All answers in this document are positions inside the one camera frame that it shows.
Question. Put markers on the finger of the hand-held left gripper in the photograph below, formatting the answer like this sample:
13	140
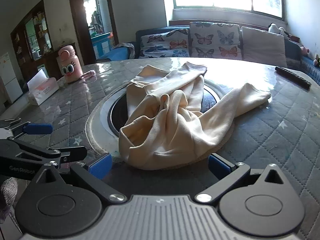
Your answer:
40	128
75	152

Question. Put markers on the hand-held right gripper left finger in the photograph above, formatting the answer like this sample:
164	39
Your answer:
101	165

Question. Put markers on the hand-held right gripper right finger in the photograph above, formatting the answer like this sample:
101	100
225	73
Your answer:
218	165

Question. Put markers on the cream pants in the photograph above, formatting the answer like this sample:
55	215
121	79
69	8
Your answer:
170	120

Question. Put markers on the hanging grey clothes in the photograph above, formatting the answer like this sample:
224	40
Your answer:
95	18

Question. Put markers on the pink and white tissue pack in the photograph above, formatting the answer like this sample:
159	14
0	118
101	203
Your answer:
42	90

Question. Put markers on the round black induction cooktop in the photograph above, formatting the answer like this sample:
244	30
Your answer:
116	115

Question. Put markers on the white fridge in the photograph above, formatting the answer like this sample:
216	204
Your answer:
10	80

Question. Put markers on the grey quilted star table cover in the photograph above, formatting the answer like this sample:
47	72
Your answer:
275	142

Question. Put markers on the pink cartoon face bottle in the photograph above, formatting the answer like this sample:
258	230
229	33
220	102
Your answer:
68	67

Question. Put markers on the dark wooden display cabinet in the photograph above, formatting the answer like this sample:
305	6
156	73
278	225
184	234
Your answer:
50	60

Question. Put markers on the black remote control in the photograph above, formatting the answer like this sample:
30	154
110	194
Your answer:
292	76

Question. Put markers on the grey patterned blanket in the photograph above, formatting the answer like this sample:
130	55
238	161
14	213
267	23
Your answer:
123	46

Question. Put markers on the butterfly print cushion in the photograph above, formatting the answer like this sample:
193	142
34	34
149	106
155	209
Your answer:
212	40
162	42

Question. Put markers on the plain beige cushion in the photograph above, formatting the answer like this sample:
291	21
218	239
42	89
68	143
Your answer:
262	45

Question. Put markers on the white plush toy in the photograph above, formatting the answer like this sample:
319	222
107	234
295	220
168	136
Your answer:
276	28

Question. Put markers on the dark wooden door frame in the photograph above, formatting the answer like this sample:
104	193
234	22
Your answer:
75	17

